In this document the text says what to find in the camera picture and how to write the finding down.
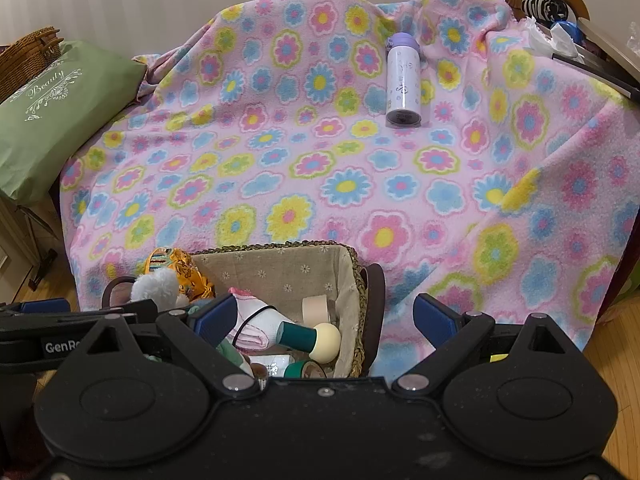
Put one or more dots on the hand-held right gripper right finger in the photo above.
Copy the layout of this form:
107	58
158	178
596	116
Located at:
437	320

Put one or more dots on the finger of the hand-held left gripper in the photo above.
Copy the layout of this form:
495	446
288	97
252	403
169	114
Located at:
45	305
142	309

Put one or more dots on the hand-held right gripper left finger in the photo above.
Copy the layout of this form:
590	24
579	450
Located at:
217	320

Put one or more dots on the white fluffy toy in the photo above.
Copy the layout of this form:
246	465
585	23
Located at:
160	285

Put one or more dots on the green plush toy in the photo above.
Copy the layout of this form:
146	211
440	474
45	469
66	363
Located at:
232	355

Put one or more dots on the pink white cloth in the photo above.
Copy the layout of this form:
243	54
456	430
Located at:
257	327

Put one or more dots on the orange patterned round pouch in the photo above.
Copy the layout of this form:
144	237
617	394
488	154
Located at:
187	272

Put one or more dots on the woven basket with fabric liner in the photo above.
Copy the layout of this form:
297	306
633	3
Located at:
280	265

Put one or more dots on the green tape roll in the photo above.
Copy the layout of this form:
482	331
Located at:
300	370

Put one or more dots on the beige tape roll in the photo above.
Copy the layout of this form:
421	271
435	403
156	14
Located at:
315	310

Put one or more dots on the teal dumbbell-shaped massager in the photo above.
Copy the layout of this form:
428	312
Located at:
320	340

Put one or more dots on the pink flower print blanket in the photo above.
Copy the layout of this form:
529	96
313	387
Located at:
350	185

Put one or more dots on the green printed pillow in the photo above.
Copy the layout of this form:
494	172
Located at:
55	120

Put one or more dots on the purple white water bottle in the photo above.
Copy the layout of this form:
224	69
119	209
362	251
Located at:
404	80

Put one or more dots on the brown wicker basket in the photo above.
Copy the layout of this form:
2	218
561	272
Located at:
25	55

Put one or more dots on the blue round object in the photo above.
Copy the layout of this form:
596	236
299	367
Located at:
570	30

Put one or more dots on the zebra striped folded umbrella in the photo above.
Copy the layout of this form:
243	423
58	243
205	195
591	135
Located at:
545	7

